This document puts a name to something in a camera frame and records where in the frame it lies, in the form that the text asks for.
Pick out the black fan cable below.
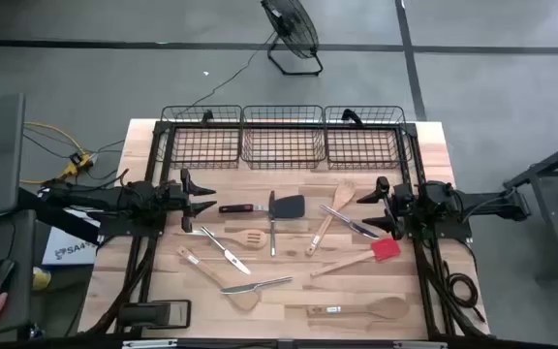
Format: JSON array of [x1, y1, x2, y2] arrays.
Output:
[[174, 29, 280, 120]]

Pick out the dark metal table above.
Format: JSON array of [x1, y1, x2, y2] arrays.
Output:
[[502, 131, 558, 282]]

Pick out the white printed box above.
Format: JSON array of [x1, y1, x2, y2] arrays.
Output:
[[41, 225, 100, 267]]

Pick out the wooden slotted spoon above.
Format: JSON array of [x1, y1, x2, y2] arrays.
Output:
[[189, 228, 268, 251]]

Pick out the dark grey desk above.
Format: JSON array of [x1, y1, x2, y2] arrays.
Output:
[[0, 207, 38, 341]]

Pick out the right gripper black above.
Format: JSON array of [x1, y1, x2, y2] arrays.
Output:
[[356, 176, 426, 241]]

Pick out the black floor fan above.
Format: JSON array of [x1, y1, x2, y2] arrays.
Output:
[[260, 0, 325, 78]]

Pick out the yellow roll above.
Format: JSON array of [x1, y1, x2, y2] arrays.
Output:
[[31, 266, 53, 293]]

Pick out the black metal frame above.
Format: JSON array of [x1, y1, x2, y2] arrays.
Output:
[[80, 118, 496, 340]]

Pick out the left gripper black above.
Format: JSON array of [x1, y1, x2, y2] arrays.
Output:
[[155, 168, 218, 234]]

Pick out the red spatula wooden handle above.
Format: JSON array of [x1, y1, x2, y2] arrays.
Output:
[[309, 237, 402, 279]]

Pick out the black coiled cable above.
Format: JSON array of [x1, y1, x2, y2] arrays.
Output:
[[441, 259, 486, 324]]

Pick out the black wire basket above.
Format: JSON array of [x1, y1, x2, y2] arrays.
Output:
[[324, 105, 413, 172], [240, 104, 327, 172], [159, 105, 243, 171]]

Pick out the yellow extension cable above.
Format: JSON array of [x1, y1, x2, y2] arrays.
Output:
[[0, 86, 97, 186]]

